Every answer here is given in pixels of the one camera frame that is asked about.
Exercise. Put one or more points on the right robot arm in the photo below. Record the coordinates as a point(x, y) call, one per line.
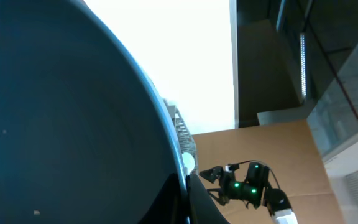
point(255, 189)

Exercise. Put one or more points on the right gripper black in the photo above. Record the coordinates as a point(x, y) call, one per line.
point(229, 188)

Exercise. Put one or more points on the dark blue plate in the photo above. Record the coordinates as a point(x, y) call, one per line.
point(84, 135)

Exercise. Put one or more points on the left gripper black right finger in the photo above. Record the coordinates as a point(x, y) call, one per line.
point(202, 209)

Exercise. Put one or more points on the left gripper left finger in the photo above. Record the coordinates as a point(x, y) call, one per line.
point(166, 208)

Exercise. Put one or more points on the grey dishwasher rack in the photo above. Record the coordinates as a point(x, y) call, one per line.
point(186, 141)

